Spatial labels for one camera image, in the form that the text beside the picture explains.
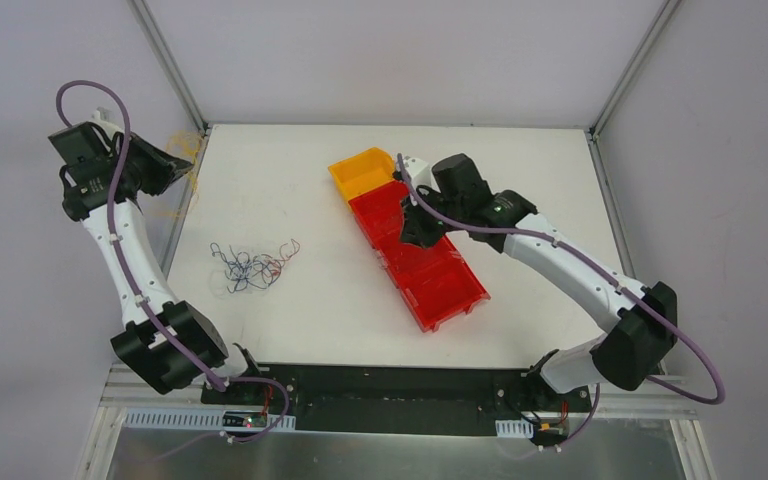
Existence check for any yellow wire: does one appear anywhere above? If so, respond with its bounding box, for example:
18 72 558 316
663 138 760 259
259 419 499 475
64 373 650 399
152 129 205 223

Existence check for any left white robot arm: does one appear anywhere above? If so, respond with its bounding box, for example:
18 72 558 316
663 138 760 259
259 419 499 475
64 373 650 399
49 120 265 405

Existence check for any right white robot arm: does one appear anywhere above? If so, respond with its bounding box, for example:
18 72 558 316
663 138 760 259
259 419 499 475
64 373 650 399
393 154 678 410

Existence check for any red bin near yellow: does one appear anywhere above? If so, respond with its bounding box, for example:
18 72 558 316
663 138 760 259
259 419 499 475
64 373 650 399
348 180 425 250

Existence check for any red middle bin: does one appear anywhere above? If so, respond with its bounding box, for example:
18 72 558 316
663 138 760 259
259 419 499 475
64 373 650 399
371 232 465 286

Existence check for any red front bin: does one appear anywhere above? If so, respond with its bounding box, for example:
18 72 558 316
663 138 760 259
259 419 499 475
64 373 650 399
396 260 491 333

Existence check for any yellow plastic bin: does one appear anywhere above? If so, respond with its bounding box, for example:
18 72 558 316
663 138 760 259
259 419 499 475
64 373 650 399
328 147 395 204

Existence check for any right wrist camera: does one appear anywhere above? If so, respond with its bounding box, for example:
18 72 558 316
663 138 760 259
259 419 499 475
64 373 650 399
399 156 435 189

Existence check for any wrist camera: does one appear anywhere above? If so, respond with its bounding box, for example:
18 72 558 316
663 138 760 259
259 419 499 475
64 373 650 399
399 156 435 189
91 107 122 134

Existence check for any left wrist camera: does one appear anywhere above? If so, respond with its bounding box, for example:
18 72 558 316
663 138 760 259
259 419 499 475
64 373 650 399
91 107 122 134

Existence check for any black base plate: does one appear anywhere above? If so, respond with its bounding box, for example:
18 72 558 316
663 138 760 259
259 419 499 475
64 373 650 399
201 363 592 437

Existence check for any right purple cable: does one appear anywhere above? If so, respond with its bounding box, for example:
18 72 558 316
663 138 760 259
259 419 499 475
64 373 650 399
395 153 727 453

